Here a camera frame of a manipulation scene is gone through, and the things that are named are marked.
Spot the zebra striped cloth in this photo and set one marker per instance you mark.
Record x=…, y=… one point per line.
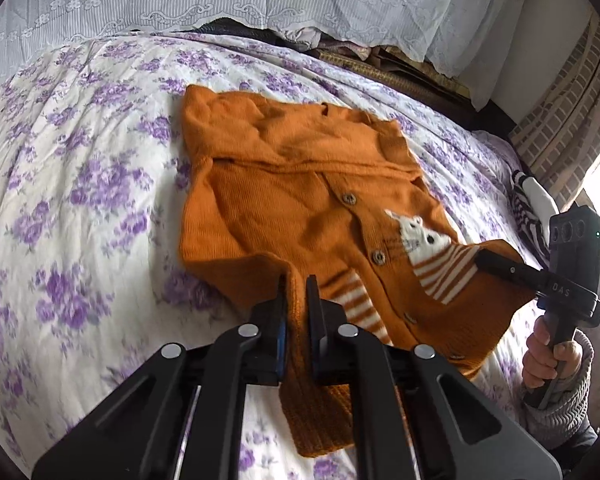
x=522, y=205

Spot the dark wooden bed frame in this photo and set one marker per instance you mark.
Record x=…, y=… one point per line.
x=480, y=115

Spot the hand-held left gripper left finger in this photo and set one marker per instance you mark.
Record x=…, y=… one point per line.
x=280, y=340

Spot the orange knitted cat cardigan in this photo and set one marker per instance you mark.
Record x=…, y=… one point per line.
x=280, y=200

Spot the dark cloth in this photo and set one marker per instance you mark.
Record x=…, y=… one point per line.
x=240, y=27

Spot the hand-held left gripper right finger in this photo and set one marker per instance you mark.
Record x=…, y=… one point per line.
x=314, y=320

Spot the purple floral bedsheet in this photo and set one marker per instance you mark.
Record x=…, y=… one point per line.
x=80, y=210

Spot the person's right hand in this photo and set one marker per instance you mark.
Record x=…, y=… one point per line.
x=535, y=360

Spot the person's right forearm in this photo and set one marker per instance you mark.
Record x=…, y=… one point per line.
x=570, y=410

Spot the woven straw mat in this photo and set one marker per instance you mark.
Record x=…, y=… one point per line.
x=405, y=72

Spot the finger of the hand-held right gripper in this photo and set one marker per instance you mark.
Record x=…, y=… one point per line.
x=510, y=270

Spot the pile of pale clothes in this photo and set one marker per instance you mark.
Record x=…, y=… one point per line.
x=325, y=40

